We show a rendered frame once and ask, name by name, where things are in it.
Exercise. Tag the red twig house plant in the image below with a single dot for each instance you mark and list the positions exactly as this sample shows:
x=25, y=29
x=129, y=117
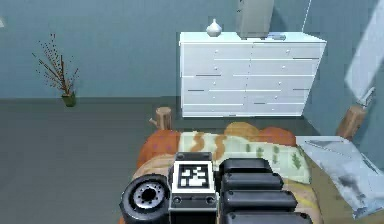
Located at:
x=60, y=75

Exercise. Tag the white vase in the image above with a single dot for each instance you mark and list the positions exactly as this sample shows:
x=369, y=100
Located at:
x=214, y=28

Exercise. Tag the grey cloth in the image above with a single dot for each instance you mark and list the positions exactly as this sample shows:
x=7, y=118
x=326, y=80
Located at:
x=343, y=166

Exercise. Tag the small blue flat object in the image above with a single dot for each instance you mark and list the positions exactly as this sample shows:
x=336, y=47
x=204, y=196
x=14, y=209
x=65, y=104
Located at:
x=276, y=36

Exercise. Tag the white chest of drawers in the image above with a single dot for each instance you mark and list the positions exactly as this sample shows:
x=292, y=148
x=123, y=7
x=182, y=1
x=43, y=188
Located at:
x=246, y=75

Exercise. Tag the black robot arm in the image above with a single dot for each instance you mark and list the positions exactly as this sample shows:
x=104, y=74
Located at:
x=230, y=193

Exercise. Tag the grey box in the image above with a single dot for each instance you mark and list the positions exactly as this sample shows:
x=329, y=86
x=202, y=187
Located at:
x=255, y=18

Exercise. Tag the wooden log stool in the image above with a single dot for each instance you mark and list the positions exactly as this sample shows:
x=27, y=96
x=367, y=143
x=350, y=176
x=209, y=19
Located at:
x=163, y=117
x=350, y=121

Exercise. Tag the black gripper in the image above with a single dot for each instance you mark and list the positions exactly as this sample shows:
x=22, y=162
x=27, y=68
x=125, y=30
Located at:
x=145, y=200

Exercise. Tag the bed with orange cover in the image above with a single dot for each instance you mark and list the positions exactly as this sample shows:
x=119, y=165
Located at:
x=160, y=146

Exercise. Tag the pale patterned pillow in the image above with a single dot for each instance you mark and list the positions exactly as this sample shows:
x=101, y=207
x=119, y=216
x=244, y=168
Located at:
x=253, y=150

